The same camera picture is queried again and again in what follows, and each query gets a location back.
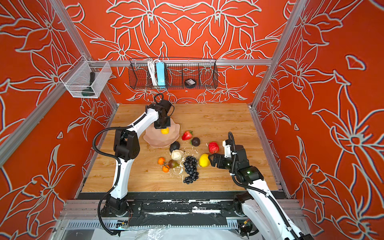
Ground green red fig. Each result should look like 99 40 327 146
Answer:
168 160 180 169

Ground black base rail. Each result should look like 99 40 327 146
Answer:
101 191 286 227

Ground dark green brush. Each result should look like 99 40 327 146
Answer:
82 72 96 97

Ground small yellow fruit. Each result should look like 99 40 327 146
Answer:
161 128 170 135

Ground dark avocado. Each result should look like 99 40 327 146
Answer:
169 141 180 153

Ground red strawberry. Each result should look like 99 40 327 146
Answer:
182 131 193 141

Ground black wire wall basket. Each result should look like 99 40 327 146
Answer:
128 58 219 90

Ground light blue box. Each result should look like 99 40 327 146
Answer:
156 62 166 88

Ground pink scalloped fruit bowl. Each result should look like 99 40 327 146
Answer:
143 119 181 148

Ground dark grape bunch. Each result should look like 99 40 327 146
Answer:
183 156 199 184

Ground red apple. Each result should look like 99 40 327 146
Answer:
208 142 220 154

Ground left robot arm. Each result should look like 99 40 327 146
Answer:
92 100 173 236

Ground dark purple mangosteen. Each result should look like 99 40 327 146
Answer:
191 137 201 147

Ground small orange tangerine upper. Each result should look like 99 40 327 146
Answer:
158 157 166 165

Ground small orange tangerine lower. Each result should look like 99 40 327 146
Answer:
162 165 170 173

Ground small orange tangerine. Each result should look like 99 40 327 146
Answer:
162 165 170 173
158 157 166 165

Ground large yellow lemon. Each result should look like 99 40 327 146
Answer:
199 154 211 168

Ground white coiled cable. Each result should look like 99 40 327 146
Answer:
147 59 158 88

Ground beige garlic bulb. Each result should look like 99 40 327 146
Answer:
171 150 185 161

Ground clear plastic wall bin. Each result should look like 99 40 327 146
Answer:
60 56 112 99

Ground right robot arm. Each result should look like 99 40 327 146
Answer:
209 132 314 240

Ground black round device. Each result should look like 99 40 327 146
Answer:
184 79 197 89

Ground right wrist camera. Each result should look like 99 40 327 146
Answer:
223 140 237 158

